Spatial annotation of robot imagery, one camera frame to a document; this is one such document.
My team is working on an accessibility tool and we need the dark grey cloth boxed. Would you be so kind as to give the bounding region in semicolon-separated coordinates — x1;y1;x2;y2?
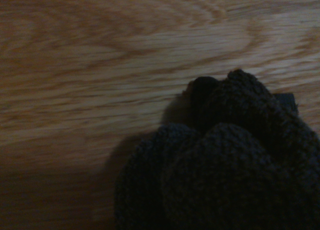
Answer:
113;68;320;230

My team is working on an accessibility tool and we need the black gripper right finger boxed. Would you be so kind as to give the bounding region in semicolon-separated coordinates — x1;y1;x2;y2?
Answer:
274;92;299;115

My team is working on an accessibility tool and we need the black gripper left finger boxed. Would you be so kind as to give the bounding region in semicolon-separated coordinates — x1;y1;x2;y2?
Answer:
186;76;220;134

